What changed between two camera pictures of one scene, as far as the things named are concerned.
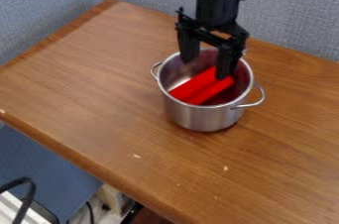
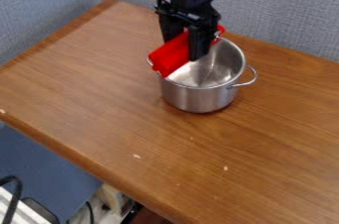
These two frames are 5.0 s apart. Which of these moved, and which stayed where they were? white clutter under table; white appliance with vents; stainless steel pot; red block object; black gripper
Moved: red block object; black gripper; stainless steel pot
Stayed: white clutter under table; white appliance with vents
